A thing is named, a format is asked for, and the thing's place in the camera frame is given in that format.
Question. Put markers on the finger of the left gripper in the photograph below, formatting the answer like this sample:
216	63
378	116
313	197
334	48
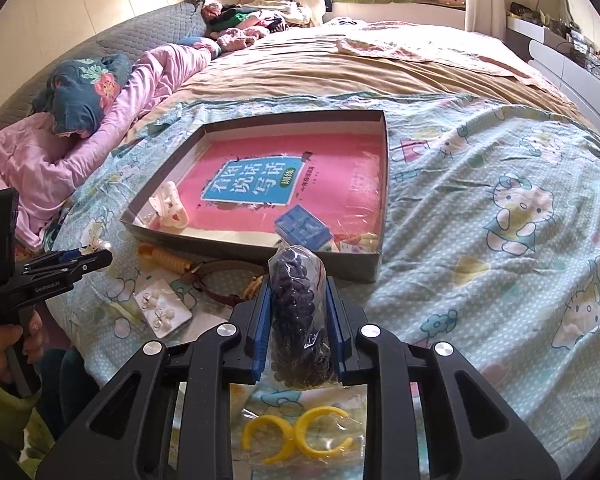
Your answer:
88	263
48	261

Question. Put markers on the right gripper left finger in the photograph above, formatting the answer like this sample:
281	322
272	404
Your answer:
166	413

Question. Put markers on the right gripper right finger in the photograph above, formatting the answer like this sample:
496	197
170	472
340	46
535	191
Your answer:
470	430

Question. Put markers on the flower earrings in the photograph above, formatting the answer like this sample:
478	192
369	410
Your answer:
162	308

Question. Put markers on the white pearl hair claw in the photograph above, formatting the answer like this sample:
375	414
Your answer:
167	204

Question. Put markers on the yellow hoop earrings bag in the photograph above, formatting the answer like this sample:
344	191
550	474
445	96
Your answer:
297	434

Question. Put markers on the bag of dark beads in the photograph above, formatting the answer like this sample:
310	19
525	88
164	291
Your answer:
300	352

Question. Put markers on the green sleeve forearm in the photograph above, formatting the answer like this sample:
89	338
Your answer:
24	435

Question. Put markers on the person's left hand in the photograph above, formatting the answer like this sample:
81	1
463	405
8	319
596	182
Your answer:
32	346

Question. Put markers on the pink quilt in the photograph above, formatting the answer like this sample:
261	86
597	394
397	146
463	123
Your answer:
46	169

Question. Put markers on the dark floral pillow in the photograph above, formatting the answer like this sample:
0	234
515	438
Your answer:
79	93

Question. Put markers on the pink workbook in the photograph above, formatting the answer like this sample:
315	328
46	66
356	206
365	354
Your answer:
244	185

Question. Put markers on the blue small box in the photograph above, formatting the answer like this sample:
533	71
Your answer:
297	226

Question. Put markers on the shallow dark cardboard tray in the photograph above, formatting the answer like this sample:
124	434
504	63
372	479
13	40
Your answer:
355	258

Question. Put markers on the grey quilted headboard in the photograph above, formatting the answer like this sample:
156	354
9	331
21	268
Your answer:
132	37

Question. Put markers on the pile of clothes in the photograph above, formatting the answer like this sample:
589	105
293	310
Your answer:
237	26

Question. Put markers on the tan bed sheet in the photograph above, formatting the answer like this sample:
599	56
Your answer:
306	62

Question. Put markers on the pink floral cloth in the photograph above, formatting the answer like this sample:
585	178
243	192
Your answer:
476	63

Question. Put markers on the white low cabinet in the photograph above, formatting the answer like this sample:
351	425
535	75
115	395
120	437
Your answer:
548	53

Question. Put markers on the beige curtain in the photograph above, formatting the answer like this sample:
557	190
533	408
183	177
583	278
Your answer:
487	17

